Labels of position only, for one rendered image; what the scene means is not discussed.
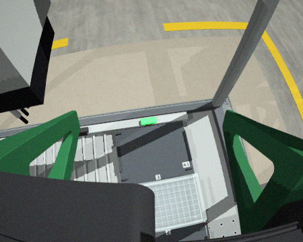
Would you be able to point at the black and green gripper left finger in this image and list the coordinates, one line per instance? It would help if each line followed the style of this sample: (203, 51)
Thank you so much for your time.
(19, 150)

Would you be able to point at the clear deep-well block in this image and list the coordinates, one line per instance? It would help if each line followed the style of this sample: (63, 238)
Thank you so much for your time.
(175, 217)

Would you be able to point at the grey square base plate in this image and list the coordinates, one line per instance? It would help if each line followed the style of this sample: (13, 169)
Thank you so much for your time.
(225, 227)

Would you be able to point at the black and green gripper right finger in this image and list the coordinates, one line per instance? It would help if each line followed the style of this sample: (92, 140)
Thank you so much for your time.
(256, 206)

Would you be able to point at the grey plate carrier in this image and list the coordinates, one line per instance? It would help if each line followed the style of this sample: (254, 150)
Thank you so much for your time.
(156, 152)

